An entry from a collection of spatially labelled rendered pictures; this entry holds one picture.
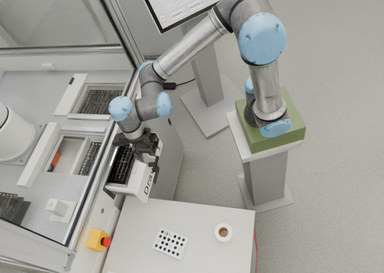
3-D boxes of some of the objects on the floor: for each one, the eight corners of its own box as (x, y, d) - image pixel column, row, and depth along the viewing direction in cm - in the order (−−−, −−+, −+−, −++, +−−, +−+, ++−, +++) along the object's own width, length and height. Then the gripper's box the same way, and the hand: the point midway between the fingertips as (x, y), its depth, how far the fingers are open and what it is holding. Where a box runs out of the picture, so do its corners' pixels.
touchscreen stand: (255, 112, 241) (248, -4, 159) (207, 139, 237) (173, 34, 154) (224, 75, 270) (204, -38, 187) (180, 99, 265) (140, -8, 183)
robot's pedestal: (277, 164, 213) (280, 94, 151) (294, 203, 195) (306, 143, 134) (236, 175, 214) (222, 112, 153) (249, 216, 197) (240, 162, 135)
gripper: (144, 145, 102) (160, 172, 119) (152, 118, 107) (167, 148, 125) (120, 143, 104) (140, 170, 121) (130, 117, 110) (148, 147, 127)
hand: (147, 157), depth 123 cm, fingers open, 3 cm apart
